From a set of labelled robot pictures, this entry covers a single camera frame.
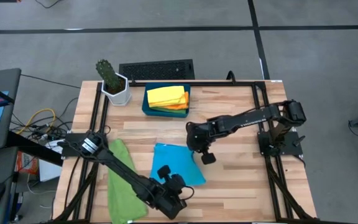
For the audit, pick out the white hexagonal planter pot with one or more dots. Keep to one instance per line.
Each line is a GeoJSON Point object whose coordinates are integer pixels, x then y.
{"type": "Point", "coordinates": [118, 98]}

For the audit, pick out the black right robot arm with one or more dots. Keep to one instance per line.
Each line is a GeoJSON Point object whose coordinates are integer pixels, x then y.
{"type": "Point", "coordinates": [253, 118]}

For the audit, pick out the black floor vent grate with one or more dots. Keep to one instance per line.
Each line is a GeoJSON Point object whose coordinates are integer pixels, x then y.
{"type": "Point", "coordinates": [157, 70]}

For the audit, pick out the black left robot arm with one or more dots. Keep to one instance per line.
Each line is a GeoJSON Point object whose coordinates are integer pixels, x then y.
{"type": "Point", "coordinates": [126, 175]}

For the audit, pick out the orange cardboard box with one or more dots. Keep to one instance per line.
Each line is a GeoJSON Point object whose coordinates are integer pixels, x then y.
{"type": "Point", "coordinates": [28, 163]}

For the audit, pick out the yellow microfiber towel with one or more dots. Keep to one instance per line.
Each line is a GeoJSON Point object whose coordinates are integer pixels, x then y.
{"type": "Point", "coordinates": [166, 95]}

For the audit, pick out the blue microfiber towel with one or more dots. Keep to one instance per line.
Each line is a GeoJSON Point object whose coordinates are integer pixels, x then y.
{"type": "Point", "coordinates": [179, 161]}

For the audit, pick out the black aluminium table frame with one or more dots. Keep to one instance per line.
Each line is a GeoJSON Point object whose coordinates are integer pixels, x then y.
{"type": "Point", "coordinates": [247, 83]}

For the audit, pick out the green cactus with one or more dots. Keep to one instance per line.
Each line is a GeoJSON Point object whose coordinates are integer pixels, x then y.
{"type": "Point", "coordinates": [109, 74]}

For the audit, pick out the orange microfiber towel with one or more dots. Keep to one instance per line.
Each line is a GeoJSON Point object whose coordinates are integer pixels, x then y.
{"type": "Point", "coordinates": [183, 104]}

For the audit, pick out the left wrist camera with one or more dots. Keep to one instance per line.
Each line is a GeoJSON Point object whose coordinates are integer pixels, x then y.
{"type": "Point", "coordinates": [178, 182]}

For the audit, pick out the white box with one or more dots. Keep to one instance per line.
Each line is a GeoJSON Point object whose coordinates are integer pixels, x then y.
{"type": "Point", "coordinates": [50, 169]}

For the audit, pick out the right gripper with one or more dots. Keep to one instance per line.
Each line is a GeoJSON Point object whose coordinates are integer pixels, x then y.
{"type": "Point", "coordinates": [199, 135]}

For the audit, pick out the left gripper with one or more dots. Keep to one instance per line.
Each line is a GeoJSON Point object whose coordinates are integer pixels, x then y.
{"type": "Point", "coordinates": [166, 191]}

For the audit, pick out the teal plastic bin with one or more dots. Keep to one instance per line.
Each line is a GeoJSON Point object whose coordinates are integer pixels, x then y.
{"type": "Point", "coordinates": [146, 110]}

